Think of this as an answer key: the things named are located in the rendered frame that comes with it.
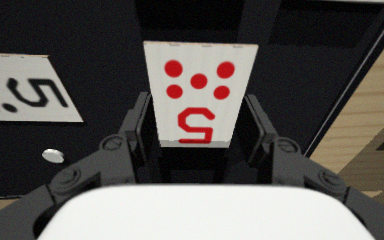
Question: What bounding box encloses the grey round disc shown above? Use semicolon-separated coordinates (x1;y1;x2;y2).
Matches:
42;149;65;163

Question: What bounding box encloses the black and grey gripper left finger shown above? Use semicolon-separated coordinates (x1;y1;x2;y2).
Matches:
0;91;156;240

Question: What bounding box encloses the black card cloth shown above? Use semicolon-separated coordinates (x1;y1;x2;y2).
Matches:
0;0;384;196

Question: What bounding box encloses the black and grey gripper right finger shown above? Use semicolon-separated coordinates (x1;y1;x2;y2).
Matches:
235;94;384;240

